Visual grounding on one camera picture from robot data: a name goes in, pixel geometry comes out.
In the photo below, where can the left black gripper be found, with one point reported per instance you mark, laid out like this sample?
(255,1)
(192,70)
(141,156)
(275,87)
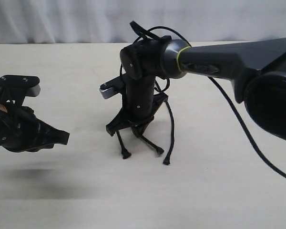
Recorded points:
(25,132)

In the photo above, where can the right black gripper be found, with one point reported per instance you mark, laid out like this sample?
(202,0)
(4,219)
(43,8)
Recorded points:
(139,105)

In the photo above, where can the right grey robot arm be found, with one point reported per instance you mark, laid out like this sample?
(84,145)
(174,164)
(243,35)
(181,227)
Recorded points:
(256,70)

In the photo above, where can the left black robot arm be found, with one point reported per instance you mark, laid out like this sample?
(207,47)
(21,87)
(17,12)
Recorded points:
(22,131)

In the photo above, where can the white backdrop curtain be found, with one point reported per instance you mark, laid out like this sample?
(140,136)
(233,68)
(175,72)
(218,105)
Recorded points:
(94,21)

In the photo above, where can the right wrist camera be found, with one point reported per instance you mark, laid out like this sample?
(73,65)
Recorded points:
(111,88)

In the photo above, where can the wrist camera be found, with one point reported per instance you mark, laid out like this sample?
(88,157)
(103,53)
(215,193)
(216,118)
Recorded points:
(15,88)
(111,88)

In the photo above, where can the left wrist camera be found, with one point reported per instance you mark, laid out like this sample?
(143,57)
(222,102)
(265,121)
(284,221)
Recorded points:
(15,88)

